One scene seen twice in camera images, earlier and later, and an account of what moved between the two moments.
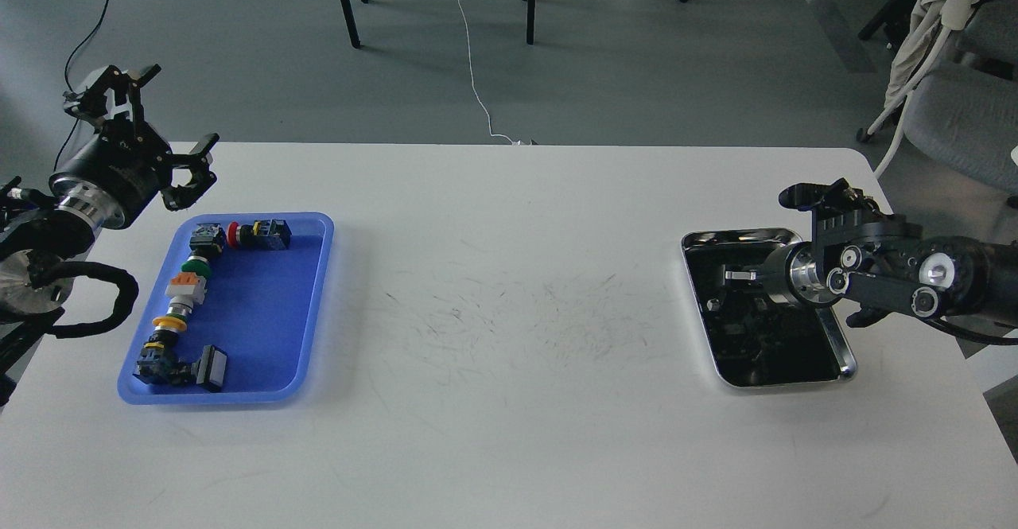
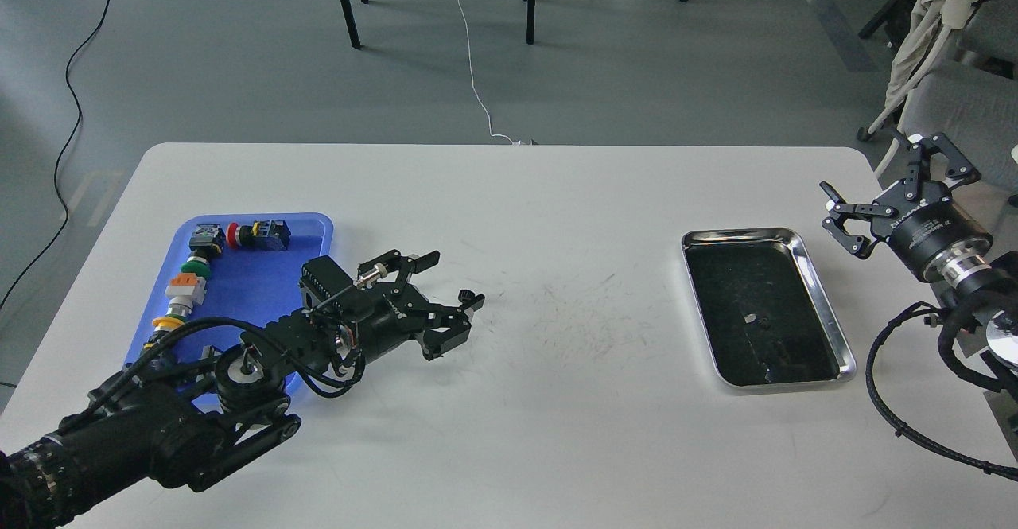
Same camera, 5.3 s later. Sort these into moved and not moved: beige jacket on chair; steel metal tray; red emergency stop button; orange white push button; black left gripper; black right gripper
Moved: black left gripper; black right gripper
Not moved: beige jacket on chair; red emergency stop button; steel metal tray; orange white push button
